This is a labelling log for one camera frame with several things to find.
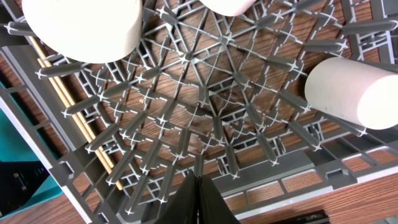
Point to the wooden chopstick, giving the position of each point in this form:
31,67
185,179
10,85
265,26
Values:
42,56
68,101

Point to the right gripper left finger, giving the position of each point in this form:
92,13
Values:
183,208

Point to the white cup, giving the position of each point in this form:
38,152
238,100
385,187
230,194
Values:
353,91

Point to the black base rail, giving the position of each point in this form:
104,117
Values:
318,217

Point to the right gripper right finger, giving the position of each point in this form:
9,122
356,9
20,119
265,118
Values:
213,208

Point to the pink white bowl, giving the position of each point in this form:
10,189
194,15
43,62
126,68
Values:
228,7

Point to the grey dishwasher rack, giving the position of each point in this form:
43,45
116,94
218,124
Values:
208,94

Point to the teal serving tray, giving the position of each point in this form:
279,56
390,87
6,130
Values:
15,149

